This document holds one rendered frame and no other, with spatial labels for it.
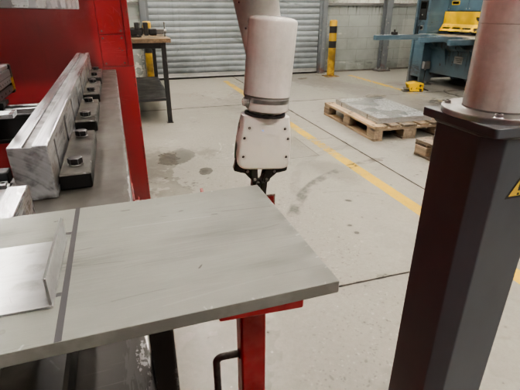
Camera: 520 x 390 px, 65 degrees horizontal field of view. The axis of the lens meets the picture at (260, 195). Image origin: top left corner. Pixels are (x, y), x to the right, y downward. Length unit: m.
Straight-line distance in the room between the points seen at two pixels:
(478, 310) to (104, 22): 2.13
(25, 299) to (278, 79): 0.54
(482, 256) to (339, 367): 0.88
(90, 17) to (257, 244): 2.19
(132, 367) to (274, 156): 0.47
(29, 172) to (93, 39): 1.73
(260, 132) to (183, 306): 0.51
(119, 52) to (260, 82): 1.79
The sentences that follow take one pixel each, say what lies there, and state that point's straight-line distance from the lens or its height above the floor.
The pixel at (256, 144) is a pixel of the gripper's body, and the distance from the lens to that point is 0.75.
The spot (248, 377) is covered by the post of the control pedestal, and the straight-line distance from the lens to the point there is 0.99.
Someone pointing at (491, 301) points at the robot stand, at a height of 0.64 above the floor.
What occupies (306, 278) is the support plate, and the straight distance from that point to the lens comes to 0.29.
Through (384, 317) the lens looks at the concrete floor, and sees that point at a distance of 1.85.
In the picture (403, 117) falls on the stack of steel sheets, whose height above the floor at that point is 0.19.
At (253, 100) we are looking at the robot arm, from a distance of 0.73.
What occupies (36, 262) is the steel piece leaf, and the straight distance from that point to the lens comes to 0.34.
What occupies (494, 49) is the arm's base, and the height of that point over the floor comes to 1.11.
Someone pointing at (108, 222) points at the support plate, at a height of 1.00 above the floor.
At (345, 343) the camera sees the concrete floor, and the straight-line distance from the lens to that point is 1.70.
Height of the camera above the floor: 1.17
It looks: 24 degrees down
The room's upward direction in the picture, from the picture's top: straight up
